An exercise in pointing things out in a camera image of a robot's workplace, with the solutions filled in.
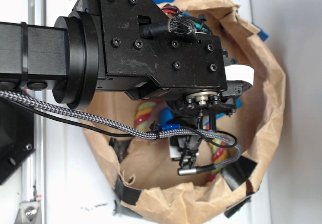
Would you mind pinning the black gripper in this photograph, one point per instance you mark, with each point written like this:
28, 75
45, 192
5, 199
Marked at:
193, 107

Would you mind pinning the blue rubber ball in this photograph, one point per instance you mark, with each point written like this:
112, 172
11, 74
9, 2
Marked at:
165, 116

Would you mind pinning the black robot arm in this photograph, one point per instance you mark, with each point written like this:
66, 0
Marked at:
131, 46

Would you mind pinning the blue rectangular block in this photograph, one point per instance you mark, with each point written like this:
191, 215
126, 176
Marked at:
206, 121

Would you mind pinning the brown paper bag bin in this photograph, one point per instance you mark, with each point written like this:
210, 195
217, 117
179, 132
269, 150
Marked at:
257, 124

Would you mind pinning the multicolour rope toy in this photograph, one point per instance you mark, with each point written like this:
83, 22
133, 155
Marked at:
143, 115

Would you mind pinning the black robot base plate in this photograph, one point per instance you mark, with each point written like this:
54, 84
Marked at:
17, 138

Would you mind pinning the aluminium extrusion rail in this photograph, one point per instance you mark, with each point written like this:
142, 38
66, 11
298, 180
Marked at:
33, 168

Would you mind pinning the metal corner bracket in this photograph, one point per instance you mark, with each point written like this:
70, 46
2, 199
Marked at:
29, 213

